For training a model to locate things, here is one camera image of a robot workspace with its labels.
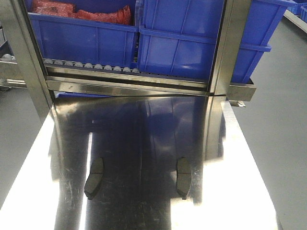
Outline red mesh bag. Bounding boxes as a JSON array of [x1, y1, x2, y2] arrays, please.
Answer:
[[31, 0, 132, 25]]

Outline brake pad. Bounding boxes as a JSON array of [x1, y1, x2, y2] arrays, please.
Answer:
[[84, 158, 104, 200], [176, 157, 191, 200]]

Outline large blue bin right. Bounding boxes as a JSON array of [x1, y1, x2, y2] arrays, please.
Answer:
[[138, 0, 294, 83]]

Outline large blue bin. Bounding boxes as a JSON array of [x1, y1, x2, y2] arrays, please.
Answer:
[[25, 0, 140, 68], [138, 0, 294, 83]]

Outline large blue bin left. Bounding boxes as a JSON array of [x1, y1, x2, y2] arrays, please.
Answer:
[[25, 0, 140, 68]]

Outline roller conveyor track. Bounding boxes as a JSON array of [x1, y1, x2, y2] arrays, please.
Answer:
[[43, 58, 140, 73]]

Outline stainless steel rack frame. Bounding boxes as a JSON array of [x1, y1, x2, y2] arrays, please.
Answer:
[[0, 0, 256, 121]]

